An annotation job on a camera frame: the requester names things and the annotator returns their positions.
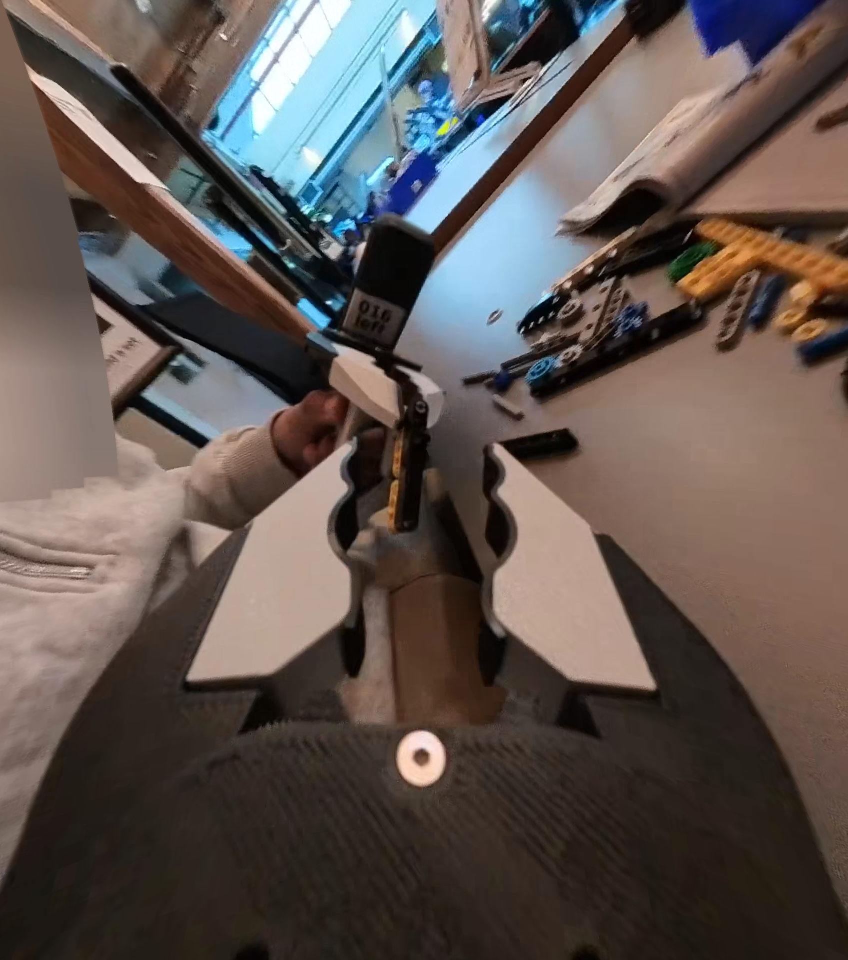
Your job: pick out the pile of loose lego pieces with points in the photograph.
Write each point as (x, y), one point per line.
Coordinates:
(769, 259)

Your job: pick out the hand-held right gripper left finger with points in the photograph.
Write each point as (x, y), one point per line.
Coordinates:
(281, 585)

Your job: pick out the person's left hand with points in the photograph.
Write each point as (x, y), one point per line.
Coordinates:
(307, 431)

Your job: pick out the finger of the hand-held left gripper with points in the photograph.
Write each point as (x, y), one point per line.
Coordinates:
(425, 401)
(367, 386)

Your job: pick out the black lego beam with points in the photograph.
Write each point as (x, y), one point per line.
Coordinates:
(544, 442)

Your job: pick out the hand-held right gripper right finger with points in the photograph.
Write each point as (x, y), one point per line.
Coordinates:
(566, 585)

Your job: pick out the folded instruction booklet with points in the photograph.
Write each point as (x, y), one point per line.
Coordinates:
(664, 150)

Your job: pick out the person's grey sweater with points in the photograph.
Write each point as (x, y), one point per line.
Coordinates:
(33, 600)

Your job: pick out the wood-edged table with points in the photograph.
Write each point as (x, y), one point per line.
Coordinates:
(168, 217)

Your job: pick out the blue plastic bin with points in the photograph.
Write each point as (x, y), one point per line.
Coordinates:
(739, 22)

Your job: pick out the open instruction sheet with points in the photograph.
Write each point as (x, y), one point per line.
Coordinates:
(806, 180)

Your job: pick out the person's left forearm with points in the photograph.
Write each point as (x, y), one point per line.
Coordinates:
(221, 480)

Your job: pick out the yellow and black lego assembly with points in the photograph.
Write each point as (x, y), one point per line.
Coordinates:
(410, 480)

